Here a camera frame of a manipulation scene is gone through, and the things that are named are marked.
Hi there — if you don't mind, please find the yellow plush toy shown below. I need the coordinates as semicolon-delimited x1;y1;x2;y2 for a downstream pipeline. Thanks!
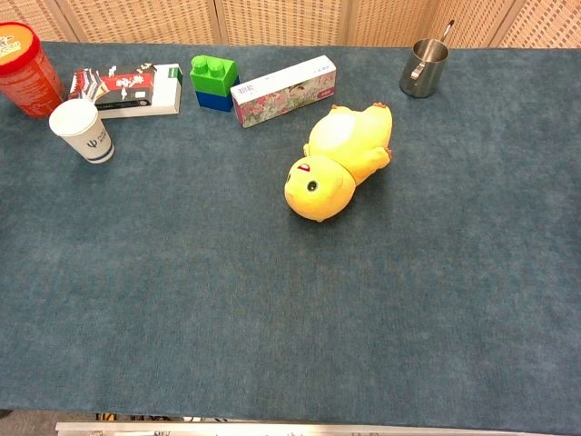
283;103;394;223

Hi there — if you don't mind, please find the blue plastic building block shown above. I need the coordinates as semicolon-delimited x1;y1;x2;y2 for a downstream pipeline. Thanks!
195;75;241;114

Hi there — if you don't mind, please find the green plastic building block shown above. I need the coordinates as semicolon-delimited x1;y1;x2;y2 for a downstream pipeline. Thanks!
189;54;240;98

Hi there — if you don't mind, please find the blue felt table cloth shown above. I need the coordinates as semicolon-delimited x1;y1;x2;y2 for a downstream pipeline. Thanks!
0;41;581;436

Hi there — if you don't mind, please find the floral pink white box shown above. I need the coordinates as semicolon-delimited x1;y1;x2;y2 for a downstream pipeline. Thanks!
230;54;338;129

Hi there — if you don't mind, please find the woven rattan folding screen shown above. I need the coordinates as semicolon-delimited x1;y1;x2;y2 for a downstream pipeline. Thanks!
0;0;581;49

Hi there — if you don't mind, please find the stainless steel pitcher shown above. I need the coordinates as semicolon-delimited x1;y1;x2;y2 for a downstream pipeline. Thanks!
399;19;456;99

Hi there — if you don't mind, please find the red black white box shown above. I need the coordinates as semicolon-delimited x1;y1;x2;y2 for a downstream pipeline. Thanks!
68;63;184;120

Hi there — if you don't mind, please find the white paper cup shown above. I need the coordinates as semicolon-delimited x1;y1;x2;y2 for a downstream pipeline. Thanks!
48;98;115;165

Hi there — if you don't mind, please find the red cylindrical snack canister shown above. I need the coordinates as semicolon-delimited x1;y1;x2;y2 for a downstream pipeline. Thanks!
0;21;66;119

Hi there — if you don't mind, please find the silver metal rail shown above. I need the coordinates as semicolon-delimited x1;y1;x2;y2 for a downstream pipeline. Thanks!
54;421;537;436

